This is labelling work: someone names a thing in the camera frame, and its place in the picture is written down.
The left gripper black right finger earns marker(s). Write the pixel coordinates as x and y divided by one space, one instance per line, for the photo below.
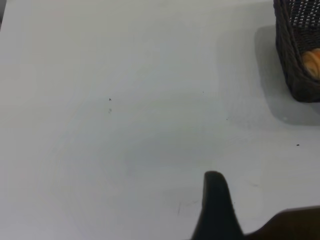
290 225

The dark brown woven basket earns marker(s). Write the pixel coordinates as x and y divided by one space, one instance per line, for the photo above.
292 57

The striped orange bread roll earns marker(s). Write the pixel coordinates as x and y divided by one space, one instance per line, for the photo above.
313 63

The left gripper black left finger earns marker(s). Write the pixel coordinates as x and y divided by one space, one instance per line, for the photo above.
216 207

